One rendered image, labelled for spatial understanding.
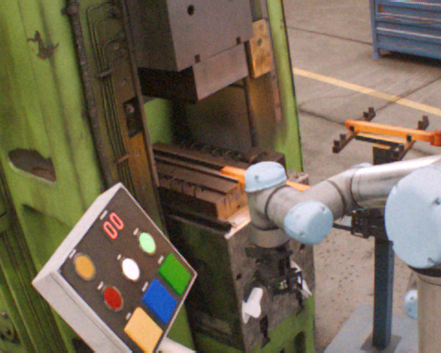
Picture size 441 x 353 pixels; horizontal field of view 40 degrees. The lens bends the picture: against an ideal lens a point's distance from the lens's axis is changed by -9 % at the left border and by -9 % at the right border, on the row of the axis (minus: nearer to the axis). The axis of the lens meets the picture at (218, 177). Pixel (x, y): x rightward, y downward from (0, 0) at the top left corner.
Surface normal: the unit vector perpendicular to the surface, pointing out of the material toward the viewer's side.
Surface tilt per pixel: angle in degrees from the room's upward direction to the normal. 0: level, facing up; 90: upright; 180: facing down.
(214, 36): 90
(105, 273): 60
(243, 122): 90
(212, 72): 90
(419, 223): 82
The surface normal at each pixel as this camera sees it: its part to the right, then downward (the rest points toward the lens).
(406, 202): -0.87, 0.23
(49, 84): -0.65, 0.42
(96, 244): 0.76, -0.43
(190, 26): 0.75, 0.21
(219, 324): -0.54, -0.36
